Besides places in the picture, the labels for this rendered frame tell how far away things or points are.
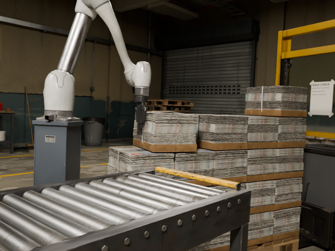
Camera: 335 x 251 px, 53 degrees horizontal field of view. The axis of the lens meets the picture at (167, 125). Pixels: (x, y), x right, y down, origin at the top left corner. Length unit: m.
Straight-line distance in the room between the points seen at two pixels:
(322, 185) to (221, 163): 1.23
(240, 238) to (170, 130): 0.88
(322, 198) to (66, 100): 2.30
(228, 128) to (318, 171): 1.23
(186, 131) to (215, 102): 7.98
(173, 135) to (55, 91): 0.70
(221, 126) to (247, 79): 7.31
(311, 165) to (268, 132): 0.88
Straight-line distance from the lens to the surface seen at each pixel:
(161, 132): 1.95
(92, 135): 9.04
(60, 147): 1.87
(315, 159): 3.24
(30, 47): 8.90
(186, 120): 2.01
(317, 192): 3.26
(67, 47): 2.15
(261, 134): 2.44
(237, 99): 9.59
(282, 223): 2.76
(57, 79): 1.90
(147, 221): 0.90
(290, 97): 2.65
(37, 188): 1.26
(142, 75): 2.05
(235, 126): 2.27
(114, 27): 2.07
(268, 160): 2.53
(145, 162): 1.92
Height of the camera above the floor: 1.09
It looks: 3 degrees down
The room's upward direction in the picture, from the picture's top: 2 degrees clockwise
